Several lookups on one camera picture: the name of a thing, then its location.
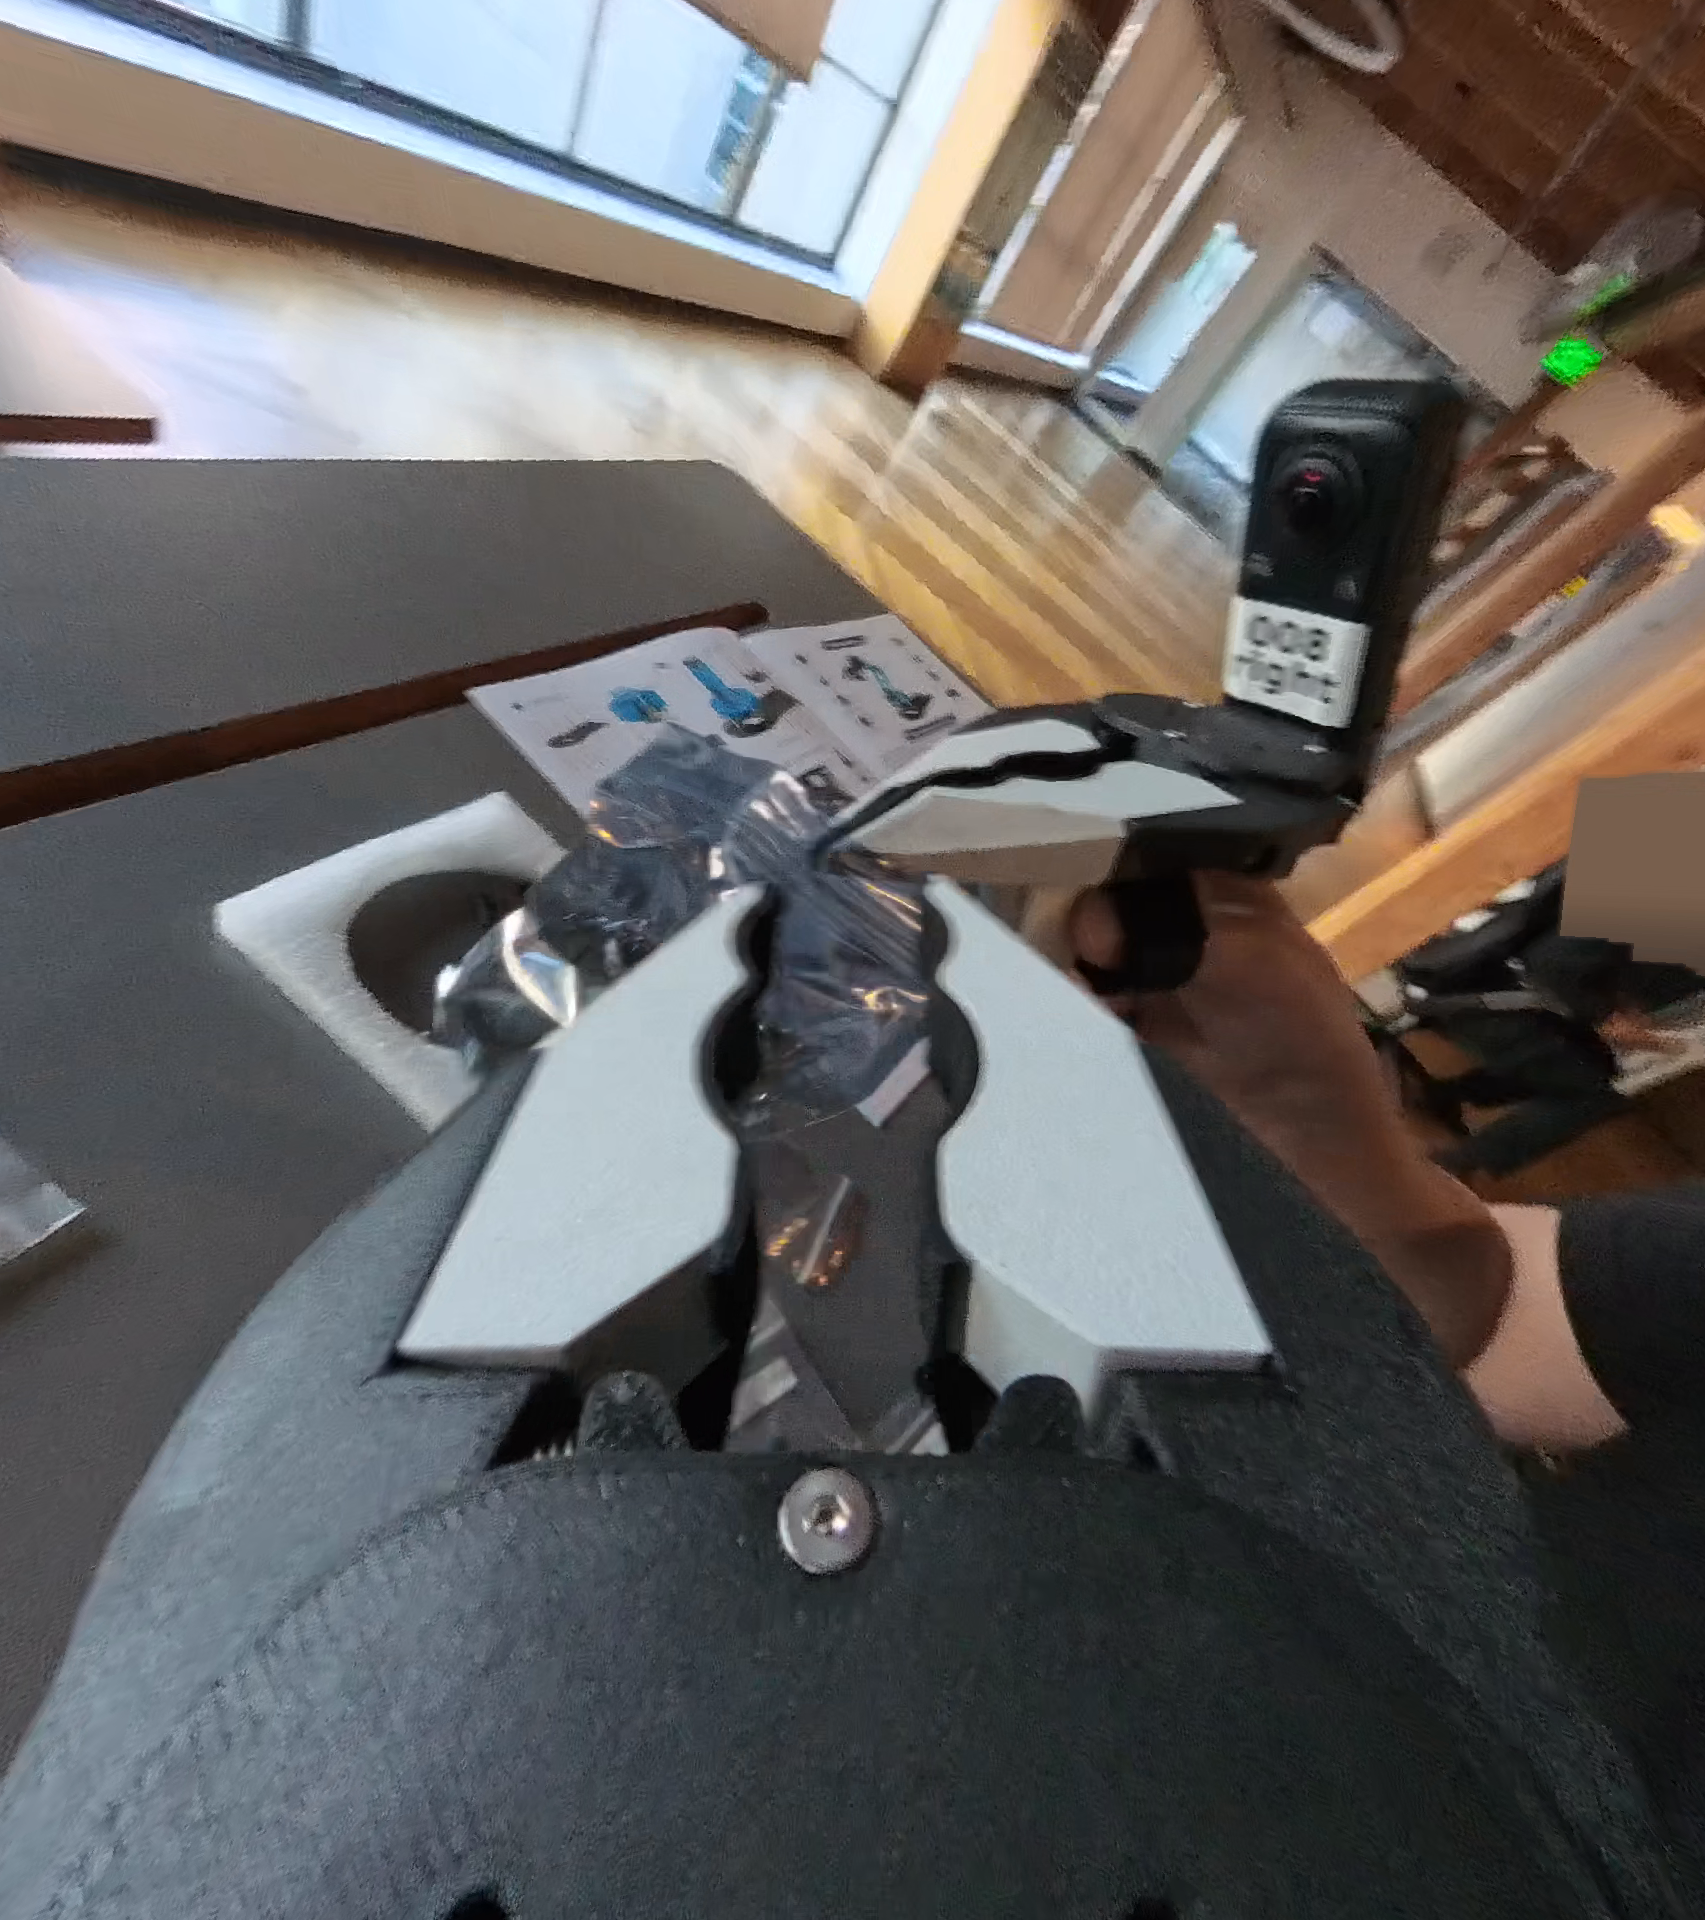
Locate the dark parts bag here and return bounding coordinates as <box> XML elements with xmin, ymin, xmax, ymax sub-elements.
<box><xmin>433</xmin><ymin>736</ymin><xmax>981</xmax><ymax>1447</ymax></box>

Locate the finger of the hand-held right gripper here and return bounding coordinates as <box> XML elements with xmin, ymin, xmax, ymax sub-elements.
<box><xmin>880</xmin><ymin>701</ymin><xmax>1190</xmax><ymax>799</ymax></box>
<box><xmin>808</xmin><ymin>761</ymin><xmax>1253</xmax><ymax>889</ymax></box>

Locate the dark grey desk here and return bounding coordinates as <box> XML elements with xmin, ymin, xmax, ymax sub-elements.
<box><xmin>0</xmin><ymin>616</ymin><xmax>1341</xmax><ymax>1920</ymax></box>
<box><xmin>0</xmin><ymin>453</ymin><xmax>902</xmax><ymax>799</ymax></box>

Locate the person's right hand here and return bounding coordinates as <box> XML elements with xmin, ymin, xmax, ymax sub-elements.
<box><xmin>1075</xmin><ymin>880</ymin><xmax>1533</xmax><ymax>1404</ymax></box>

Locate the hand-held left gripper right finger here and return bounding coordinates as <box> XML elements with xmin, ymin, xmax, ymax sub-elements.
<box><xmin>913</xmin><ymin>882</ymin><xmax>1278</xmax><ymax>1405</ymax></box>

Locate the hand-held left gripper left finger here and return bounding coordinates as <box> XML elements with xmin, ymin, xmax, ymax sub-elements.
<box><xmin>396</xmin><ymin>880</ymin><xmax>782</xmax><ymax>1392</ymax></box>

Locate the printed instruction manual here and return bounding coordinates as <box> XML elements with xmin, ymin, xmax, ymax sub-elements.
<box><xmin>467</xmin><ymin>612</ymin><xmax>993</xmax><ymax>816</ymax></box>

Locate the white foam tray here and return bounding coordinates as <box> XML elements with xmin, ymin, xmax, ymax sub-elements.
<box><xmin>210</xmin><ymin>786</ymin><xmax>590</xmax><ymax>1129</ymax></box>

